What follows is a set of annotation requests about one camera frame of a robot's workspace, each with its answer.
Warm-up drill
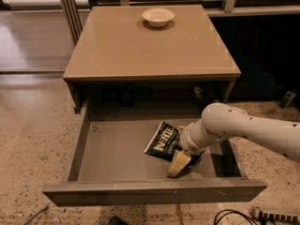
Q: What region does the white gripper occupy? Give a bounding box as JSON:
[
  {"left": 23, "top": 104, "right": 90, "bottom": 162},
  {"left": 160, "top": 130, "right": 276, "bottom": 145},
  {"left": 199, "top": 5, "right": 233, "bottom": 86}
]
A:
[{"left": 168, "top": 125, "right": 205, "bottom": 177}]

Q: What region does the blue kettle chip bag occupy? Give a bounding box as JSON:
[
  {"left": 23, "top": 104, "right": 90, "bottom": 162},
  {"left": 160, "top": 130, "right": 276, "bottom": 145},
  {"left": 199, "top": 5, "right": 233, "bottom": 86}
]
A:
[{"left": 143, "top": 121, "right": 183, "bottom": 161}]

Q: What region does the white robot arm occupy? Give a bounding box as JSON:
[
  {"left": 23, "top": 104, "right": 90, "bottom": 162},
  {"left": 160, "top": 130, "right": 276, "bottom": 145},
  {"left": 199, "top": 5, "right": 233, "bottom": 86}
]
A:
[{"left": 168, "top": 103, "right": 300, "bottom": 177}]

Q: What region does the open grey top drawer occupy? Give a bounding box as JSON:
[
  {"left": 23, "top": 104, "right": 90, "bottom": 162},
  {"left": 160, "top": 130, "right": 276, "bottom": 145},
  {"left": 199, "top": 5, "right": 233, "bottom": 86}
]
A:
[{"left": 43, "top": 101, "right": 266, "bottom": 206}]

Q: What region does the grey drawer cabinet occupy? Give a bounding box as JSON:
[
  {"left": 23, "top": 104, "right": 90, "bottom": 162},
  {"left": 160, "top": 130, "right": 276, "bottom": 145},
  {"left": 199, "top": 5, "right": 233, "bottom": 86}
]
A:
[{"left": 64, "top": 5, "right": 240, "bottom": 109}]

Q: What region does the black object on floor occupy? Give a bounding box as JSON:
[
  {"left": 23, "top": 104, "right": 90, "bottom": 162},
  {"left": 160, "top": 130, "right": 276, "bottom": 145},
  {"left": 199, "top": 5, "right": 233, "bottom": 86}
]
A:
[{"left": 108, "top": 217, "right": 128, "bottom": 225}]

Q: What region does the white power strip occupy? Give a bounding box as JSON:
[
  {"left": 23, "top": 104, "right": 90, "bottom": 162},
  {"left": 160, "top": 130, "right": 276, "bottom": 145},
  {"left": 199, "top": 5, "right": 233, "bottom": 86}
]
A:
[{"left": 250, "top": 207, "right": 300, "bottom": 225}]

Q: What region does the small black device on floor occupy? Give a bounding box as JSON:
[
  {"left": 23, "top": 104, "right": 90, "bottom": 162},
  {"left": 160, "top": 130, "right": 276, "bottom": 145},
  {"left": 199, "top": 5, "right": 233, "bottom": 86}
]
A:
[{"left": 278, "top": 91, "right": 296, "bottom": 109}]

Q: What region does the white ceramic bowl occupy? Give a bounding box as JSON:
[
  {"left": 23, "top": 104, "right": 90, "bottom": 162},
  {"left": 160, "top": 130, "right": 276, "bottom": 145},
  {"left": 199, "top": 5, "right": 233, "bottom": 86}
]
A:
[{"left": 142, "top": 7, "right": 174, "bottom": 28}]

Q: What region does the grey metal rod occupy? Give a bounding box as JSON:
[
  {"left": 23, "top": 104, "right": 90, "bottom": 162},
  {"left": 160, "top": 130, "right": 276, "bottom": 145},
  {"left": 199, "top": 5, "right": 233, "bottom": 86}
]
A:
[{"left": 23, "top": 204, "right": 50, "bottom": 225}]

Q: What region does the black cable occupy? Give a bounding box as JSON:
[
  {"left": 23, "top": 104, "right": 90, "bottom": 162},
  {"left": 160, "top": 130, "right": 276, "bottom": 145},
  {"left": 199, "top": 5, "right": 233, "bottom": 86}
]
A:
[{"left": 213, "top": 209, "right": 276, "bottom": 225}]

